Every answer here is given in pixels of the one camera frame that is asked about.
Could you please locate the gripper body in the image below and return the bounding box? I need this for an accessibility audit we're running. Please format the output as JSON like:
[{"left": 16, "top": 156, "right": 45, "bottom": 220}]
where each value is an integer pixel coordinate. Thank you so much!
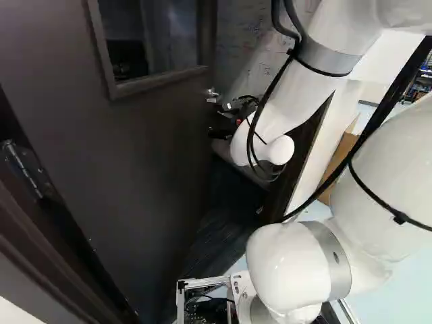
[{"left": 206, "top": 95, "right": 263, "bottom": 141}]

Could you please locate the dark brown door with window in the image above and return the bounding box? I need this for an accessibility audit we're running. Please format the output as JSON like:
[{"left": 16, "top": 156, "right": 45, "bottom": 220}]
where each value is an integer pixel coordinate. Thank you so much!
[{"left": 0, "top": 0, "right": 223, "bottom": 324}]

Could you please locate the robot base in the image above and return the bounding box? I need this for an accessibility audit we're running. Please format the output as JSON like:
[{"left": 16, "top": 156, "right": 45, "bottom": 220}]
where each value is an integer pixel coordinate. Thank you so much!
[{"left": 175, "top": 271, "right": 258, "bottom": 324}]

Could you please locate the brown cardboard box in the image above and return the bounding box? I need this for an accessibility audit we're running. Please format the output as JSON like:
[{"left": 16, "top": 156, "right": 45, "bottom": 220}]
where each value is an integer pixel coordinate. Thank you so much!
[{"left": 317, "top": 113, "right": 362, "bottom": 207}]

